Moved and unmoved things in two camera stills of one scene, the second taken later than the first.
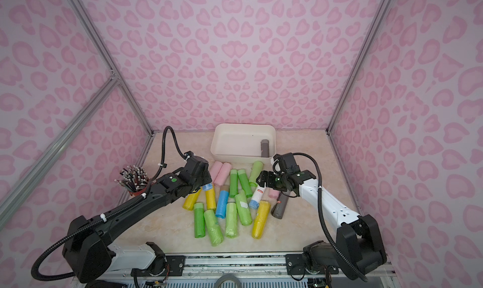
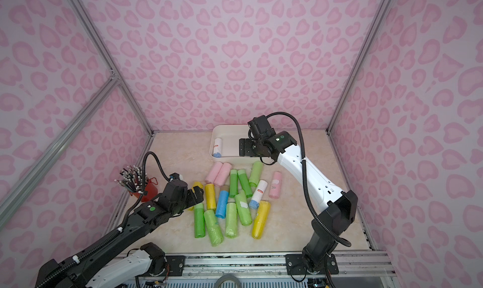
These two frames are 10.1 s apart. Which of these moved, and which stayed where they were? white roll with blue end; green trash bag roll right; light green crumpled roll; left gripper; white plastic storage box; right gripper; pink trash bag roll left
Moved: right gripper; left gripper
Stayed: white roll with blue end; green trash bag roll right; light green crumpled roll; white plastic storage box; pink trash bag roll left
